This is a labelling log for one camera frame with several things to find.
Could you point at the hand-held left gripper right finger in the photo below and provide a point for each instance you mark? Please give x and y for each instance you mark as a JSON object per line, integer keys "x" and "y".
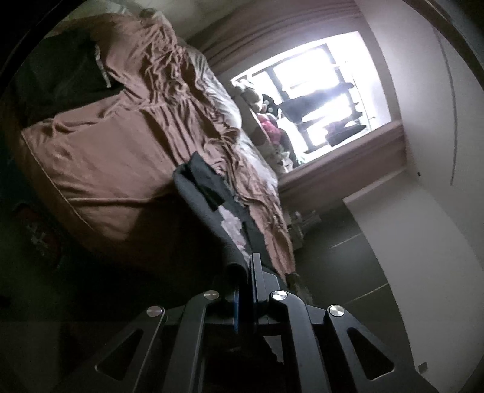
{"x": 255, "y": 279}

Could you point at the dark plush toy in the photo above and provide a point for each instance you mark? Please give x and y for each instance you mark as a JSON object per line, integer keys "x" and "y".
{"x": 270, "y": 104}

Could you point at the folded black clothes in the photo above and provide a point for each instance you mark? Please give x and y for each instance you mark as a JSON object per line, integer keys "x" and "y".
{"x": 64, "y": 75}

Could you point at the pink cloth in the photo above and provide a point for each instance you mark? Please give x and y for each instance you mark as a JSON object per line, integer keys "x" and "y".
{"x": 269, "y": 128}

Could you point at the beige curtain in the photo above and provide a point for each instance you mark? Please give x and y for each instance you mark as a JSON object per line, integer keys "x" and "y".
{"x": 340, "y": 166}
{"x": 264, "y": 26}

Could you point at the white nightstand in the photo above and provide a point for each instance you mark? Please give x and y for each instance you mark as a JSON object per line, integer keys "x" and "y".
{"x": 300, "y": 226}

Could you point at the dark hanging coat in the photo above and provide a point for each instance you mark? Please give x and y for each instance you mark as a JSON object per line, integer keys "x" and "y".
{"x": 306, "y": 105}

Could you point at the bed with brown sheet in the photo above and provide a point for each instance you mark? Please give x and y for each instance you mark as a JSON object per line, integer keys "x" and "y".
{"x": 121, "y": 151}

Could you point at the beige teddy bear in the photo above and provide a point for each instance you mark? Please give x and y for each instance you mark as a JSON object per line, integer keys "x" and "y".
{"x": 247, "y": 96}

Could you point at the window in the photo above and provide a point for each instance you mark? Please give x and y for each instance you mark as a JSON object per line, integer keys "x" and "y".
{"x": 321, "y": 75}

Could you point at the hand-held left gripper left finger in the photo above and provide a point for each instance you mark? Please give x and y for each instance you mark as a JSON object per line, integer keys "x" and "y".
{"x": 236, "y": 310}

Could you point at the short dark hanging garment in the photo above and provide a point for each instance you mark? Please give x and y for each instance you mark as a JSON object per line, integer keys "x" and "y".
{"x": 346, "y": 135}

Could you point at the black t-shirt with white print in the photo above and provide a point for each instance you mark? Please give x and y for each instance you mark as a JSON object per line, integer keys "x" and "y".
{"x": 211, "y": 211}

